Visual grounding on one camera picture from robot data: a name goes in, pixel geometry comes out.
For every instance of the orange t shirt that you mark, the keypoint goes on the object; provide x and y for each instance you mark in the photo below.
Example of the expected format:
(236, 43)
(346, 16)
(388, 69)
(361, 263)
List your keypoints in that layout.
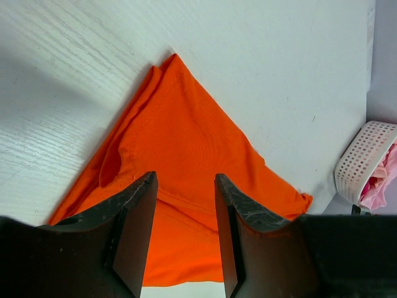
(174, 127)

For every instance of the light pink t shirt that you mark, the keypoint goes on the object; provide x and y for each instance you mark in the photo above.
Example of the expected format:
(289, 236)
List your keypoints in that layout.
(373, 194)

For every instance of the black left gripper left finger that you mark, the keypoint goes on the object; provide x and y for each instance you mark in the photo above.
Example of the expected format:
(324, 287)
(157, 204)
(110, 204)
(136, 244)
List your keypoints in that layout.
(100, 252)

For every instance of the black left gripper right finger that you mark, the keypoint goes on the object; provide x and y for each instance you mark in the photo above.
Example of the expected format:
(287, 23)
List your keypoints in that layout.
(266, 255)

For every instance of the white paper strip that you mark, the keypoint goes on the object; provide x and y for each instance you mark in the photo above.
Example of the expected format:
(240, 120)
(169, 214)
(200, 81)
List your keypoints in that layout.
(371, 9)

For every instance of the white perforated laundry basket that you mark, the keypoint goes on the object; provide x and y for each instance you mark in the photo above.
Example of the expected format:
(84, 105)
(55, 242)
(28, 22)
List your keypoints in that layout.
(356, 165)

